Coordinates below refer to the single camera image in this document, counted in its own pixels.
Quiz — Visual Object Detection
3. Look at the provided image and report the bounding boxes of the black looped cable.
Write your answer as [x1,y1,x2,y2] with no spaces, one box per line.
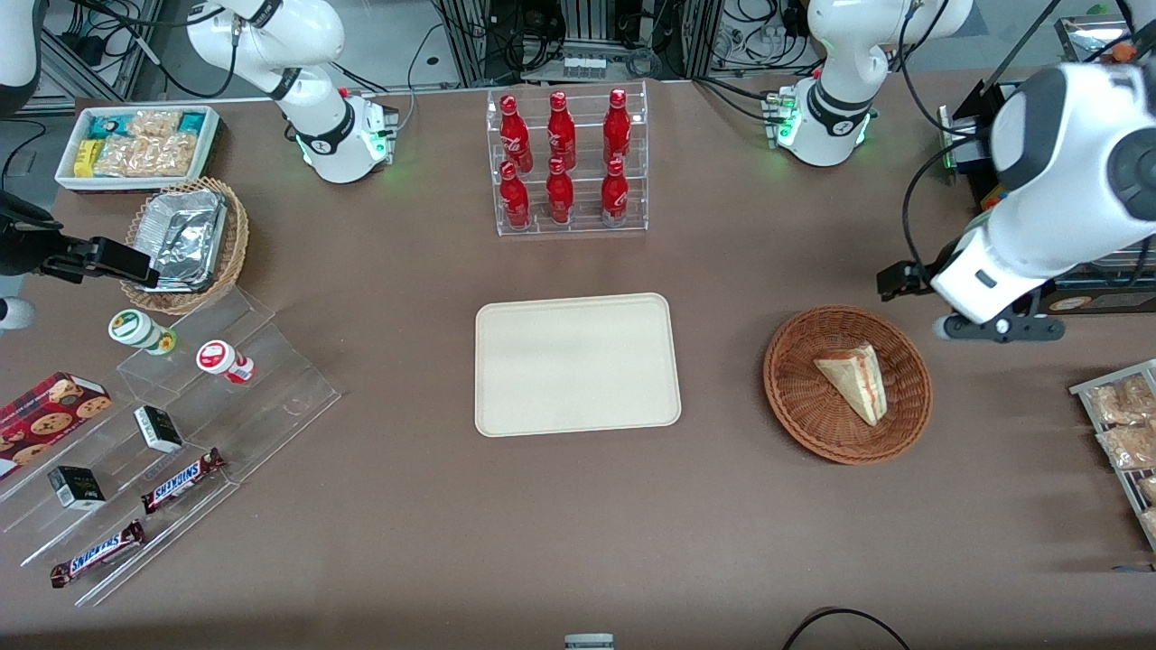
[781,607,913,650]

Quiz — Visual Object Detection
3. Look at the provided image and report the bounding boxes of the Snickers chocolate bar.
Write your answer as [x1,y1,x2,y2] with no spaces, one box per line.
[140,448,227,515]
[50,519,147,590]

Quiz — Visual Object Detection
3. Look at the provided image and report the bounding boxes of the small black carton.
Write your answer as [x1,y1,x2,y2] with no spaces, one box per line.
[133,405,185,454]
[47,465,107,512]

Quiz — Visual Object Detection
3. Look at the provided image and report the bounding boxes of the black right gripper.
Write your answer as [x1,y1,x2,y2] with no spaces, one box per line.
[0,192,160,289]

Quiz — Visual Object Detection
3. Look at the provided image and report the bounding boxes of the red lid yogurt bottle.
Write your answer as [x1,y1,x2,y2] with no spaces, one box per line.
[196,339,256,385]

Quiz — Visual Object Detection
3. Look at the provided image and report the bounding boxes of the red cola bottle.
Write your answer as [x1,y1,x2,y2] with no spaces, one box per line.
[499,161,532,230]
[499,94,535,174]
[546,90,577,171]
[545,157,575,225]
[601,158,629,227]
[602,88,632,166]

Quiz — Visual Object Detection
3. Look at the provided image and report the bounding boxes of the green lid yogurt bottle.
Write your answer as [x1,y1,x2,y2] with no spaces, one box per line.
[108,309,178,357]

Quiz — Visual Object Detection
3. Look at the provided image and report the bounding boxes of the black food warmer cabinet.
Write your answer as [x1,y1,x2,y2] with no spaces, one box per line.
[937,0,1156,317]

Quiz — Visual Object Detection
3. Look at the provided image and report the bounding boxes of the clear acrylic stepped stand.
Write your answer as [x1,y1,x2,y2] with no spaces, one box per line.
[0,287,342,608]

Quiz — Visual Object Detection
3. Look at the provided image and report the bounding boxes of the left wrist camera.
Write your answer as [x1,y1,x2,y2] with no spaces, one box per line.
[933,289,1068,345]

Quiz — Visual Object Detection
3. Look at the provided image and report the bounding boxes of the white rectangular snack tray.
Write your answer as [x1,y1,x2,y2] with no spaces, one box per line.
[54,105,222,195]

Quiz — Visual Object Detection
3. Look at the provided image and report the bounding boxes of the triangular sandwich wedge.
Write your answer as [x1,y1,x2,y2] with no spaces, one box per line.
[813,341,889,427]

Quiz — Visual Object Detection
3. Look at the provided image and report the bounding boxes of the beige plastic tray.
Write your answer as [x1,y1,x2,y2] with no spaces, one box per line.
[475,292,682,439]

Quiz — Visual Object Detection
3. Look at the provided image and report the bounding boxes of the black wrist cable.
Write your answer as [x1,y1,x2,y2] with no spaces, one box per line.
[901,134,994,268]

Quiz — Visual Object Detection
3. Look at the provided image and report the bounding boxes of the clear acrylic bottle rack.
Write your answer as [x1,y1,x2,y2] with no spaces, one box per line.
[486,81,649,237]

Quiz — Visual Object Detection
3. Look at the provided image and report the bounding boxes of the tan wicker basket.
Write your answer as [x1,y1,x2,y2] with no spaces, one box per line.
[120,176,250,315]

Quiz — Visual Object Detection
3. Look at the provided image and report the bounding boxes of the red cookie box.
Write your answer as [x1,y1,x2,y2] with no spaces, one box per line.
[0,371,114,481]

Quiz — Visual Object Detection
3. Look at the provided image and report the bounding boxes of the aluminium foil container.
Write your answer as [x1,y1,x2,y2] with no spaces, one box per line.
[131,188,228,294]

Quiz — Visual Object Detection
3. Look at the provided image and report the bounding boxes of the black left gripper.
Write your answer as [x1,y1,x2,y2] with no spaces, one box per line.
[877,260,938,303]

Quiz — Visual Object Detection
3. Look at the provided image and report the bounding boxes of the brown wicker basket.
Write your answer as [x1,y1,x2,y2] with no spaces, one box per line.
[763,305,933,466]

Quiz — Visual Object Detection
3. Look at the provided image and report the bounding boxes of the clear cracker bag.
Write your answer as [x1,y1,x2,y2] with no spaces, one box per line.
[144,134,200,178]
[95,135,151,179]
[128,110,182,139]

